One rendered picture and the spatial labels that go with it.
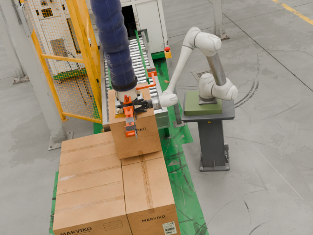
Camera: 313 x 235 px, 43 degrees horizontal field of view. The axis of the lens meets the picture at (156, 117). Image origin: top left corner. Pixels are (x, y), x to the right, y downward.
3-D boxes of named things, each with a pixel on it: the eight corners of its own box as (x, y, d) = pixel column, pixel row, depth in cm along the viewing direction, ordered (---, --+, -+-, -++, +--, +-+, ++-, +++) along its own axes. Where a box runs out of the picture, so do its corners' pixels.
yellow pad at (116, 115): (113, 99, 378) (112, 94, 375) (124, 97, 378) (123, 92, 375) (114, 118, 349) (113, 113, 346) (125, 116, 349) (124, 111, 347)
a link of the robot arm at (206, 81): (205, 88, 397) (204, 68, 384) (221, 93, 386) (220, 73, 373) (195, 96, 388) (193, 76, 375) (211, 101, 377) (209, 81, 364)
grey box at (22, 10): (29, 29, 441) (19, 3, 424) (34, 28, 441) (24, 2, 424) (27, 36, 424) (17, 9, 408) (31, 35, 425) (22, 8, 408)
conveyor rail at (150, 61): (143, 43, 626) (140, 31, 615) (146, 42, 626) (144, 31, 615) (165, 126, 434) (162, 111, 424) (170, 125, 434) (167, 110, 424)
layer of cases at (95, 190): (72, 169, 440) (61, 141, 418) (161, 150, 442) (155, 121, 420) (66, 261, 341) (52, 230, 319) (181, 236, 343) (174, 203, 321)
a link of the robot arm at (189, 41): (178, 43, 333) (191, 46, 325) (187, 23, 333) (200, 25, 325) (186, 49, 343) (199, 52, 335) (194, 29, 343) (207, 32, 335)
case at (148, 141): (116, 123, 416) (107, 90, 393) (154, 115, 416) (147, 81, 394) (119, 159, 366) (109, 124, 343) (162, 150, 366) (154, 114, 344)
